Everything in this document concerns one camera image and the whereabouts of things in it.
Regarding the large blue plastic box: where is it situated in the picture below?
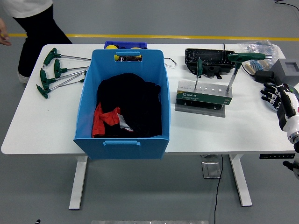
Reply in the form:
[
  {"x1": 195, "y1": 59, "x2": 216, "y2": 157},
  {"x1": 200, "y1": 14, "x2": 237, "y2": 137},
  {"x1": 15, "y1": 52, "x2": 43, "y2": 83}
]
[{"x1": 73, "y1": 49, "x2": 171, "y2": 161}]

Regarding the clear plastic bag of resistors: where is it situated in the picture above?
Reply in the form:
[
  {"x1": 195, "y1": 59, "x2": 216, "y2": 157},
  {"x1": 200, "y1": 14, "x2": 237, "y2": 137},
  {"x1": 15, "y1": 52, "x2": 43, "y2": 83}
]
[{"x1": 237, "y1": 39, "x2": 278, "y2": 68}]

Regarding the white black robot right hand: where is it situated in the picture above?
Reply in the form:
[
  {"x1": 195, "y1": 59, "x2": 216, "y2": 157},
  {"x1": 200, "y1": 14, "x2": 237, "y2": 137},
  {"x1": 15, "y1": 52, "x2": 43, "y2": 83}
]
[{"x1": 260, "y1": 77, "x2": 299, "y2": 139}]

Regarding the metal hex key stand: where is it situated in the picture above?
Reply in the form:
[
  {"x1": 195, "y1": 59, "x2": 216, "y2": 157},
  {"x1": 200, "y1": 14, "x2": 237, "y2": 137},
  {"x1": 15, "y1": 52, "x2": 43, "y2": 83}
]
[{"x1": 174, "y1": 80, "x2": 234, "y2": 118}]

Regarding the grey square box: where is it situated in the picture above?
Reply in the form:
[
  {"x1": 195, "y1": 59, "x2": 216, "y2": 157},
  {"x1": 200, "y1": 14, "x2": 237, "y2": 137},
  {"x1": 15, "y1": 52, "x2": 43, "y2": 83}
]
[{"x1": 270, "y1": 58, "x2": 299, "y2": 87}]

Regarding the black power adapter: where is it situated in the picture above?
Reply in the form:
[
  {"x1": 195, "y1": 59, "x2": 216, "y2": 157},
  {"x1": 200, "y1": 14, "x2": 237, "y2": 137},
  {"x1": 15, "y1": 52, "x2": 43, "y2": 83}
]
[{"x1": 254, "y1": 70, "x2": 274, "y2": 84}]

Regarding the silver floor plate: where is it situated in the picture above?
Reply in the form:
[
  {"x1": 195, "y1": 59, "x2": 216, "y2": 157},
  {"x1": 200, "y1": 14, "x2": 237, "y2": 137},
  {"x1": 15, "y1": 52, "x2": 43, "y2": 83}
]
[{"x1": 201, "y1": 161, "x2": 222, "y2": 179}]

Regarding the black looped floor cable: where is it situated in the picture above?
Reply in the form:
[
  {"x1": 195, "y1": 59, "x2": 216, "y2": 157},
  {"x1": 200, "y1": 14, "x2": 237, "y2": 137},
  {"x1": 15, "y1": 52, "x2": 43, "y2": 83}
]
[{"x1": 274, "y1": 0, "x2": 299, "y2": 11}]

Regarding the taped resistor bundle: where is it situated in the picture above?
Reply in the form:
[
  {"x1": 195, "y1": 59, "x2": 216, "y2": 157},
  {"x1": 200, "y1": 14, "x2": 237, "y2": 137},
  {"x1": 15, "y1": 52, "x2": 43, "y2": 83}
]
[{"x1": 244, "y1": 58, "x2": 273, "y2": 75}]

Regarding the black table control panel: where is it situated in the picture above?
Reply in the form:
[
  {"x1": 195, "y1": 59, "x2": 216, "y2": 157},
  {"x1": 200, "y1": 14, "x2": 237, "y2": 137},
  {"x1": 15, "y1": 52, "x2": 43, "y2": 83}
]
[{"x1": 259, "y1": 153, "x2": 296, "y2": 160}]

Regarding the red cloth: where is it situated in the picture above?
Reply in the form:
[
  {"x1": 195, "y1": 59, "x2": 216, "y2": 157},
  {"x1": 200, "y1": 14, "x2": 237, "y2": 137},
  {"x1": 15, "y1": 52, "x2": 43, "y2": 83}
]
[{"x1": 91, "y1": 102, "x2": 121, "y2": 138}]

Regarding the black cloth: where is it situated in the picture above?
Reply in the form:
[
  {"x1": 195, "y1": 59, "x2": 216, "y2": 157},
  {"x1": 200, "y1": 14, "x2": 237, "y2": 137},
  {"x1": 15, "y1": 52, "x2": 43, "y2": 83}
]
[{"x1": 96, "y1": 73, "x2": 163, "y2": 138}]

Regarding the person's right hand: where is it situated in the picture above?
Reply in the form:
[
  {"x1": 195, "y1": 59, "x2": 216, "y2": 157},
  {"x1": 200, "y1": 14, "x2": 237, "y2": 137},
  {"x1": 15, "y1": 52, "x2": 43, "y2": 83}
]
[{"x1": 0, "y1": 18, "x2": 12, "y2": 46}]

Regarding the large green T-handle hex key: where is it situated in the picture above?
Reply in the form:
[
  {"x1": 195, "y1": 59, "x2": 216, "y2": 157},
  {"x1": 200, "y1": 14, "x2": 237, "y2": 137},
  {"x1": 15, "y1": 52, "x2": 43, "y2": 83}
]
[{"x1": 226, "y1": 52, "x2": 273, "y2": 93}]

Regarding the yellow floor tape line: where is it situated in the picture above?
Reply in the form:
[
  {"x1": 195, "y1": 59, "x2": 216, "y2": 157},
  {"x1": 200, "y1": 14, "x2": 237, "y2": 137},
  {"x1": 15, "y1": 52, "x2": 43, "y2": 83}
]
[{"x1": 8, "y1": 33, "x2": 299, "y2": 41}]

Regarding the white cloth tag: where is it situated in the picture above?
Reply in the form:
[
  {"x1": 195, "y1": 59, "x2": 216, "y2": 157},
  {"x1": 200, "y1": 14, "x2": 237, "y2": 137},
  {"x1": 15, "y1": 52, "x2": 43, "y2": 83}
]
[{"x1": 116, "y1": 113, "x2": 134, "y2": 132}]

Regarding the black plastic tray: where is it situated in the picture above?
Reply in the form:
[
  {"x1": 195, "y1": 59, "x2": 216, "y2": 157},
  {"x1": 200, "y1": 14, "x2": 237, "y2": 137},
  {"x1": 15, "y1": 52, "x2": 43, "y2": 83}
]
[{"x1": 185, "y1": 48, "x2": 237, "y2": 80}]

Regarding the small green T-handle hex key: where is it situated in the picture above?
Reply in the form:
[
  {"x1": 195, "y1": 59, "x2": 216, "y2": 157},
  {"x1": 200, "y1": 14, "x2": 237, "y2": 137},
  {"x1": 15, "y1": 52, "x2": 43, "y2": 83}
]
[{"x1": 194, "y1": 56, "x2": 203, "y2": 90}]

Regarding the person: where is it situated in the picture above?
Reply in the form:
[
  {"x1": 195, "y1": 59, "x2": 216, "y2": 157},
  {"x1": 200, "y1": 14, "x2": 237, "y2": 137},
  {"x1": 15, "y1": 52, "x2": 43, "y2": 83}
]
[{"x1": 0, "y1": 0, "x2": 73, "y2": 84}]

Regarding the dark brown glossy item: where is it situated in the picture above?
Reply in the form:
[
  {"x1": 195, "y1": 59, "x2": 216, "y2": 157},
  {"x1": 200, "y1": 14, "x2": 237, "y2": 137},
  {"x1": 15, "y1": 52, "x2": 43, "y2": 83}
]
[{"x1": 119, "y1": 55, "x2": 142, "y2": 63}]

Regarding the small dark blue bin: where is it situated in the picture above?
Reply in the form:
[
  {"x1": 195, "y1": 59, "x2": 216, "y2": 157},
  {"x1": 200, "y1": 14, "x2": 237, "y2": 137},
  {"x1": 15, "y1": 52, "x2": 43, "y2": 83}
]
[{"x1": 104, "y1": 41, "x2": 149, "y2": 50}]

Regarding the white table leg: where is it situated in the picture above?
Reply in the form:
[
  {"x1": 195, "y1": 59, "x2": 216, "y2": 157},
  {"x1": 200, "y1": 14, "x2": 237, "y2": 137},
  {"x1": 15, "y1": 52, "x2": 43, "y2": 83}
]
[
  {"x1": 69, "y1": 156, "x2": 88, "y2": 210},
  {"x1": 228, "y1": 154, "x2": 253, "y2": 208}
]

